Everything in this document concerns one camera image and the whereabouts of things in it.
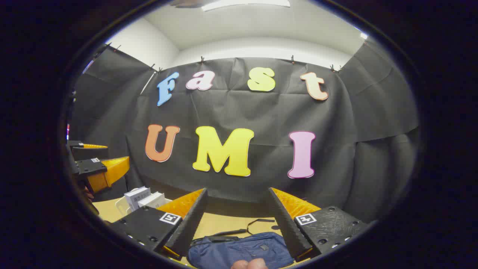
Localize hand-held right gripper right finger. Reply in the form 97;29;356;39
268;187;371;262

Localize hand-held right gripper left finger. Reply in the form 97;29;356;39
109;188;208;261

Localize white plastic bookshelf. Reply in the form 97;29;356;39
115;194;173;217

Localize blue schoolbag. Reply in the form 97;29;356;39
187;218;295;269

